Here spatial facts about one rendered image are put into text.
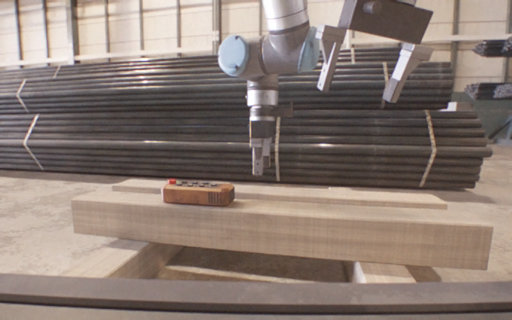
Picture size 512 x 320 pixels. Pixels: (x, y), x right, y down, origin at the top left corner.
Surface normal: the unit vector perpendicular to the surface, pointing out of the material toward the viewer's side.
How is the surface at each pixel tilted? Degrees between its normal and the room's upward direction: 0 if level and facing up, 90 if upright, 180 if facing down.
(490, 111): 90
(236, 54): 90
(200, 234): 90
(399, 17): 114
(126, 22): 90
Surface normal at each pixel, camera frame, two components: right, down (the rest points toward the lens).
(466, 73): -0.19, 0.12
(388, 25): 0.08, 0.52
